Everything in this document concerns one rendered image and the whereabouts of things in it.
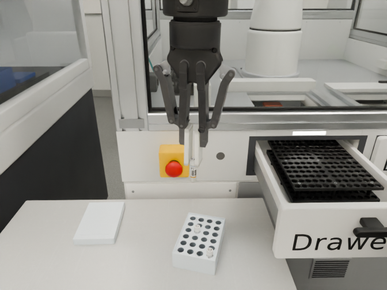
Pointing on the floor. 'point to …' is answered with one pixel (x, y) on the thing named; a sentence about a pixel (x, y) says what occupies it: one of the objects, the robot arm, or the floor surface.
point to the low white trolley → (139, 248)
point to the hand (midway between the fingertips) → (193, 145)
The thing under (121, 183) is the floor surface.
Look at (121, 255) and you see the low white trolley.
